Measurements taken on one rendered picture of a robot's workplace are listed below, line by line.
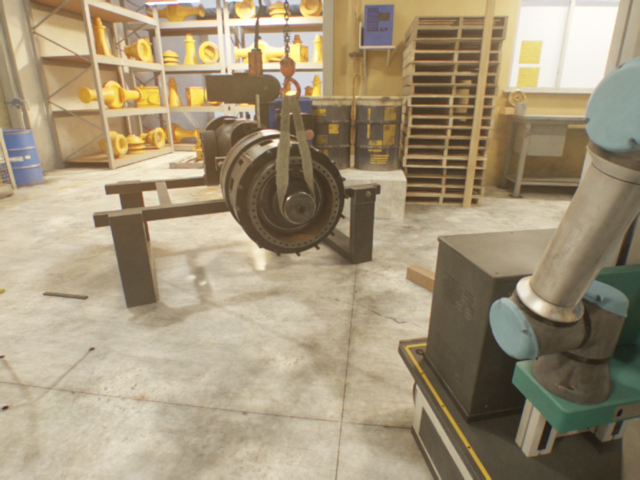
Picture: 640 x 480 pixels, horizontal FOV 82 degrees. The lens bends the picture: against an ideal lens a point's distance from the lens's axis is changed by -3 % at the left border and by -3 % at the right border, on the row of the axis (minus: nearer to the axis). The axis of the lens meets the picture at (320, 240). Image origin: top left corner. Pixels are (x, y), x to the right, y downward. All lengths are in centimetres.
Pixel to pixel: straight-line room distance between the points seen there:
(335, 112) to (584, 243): 428
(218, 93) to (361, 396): 341
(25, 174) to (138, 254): 519
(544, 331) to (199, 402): 153
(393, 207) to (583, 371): 364
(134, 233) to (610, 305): 238
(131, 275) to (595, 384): 244
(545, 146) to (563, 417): 532
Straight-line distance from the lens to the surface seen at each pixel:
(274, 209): 169
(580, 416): 97
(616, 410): 103
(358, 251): 313
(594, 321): 87
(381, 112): 477
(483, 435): 140
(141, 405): 201
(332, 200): 176
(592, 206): 67
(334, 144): 482
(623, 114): 61
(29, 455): 201
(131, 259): 268
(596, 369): 95
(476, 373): 130
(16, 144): 764
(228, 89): 434
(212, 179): 300
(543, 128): 604
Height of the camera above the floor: 129
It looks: 21 degrees down
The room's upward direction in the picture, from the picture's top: straight up
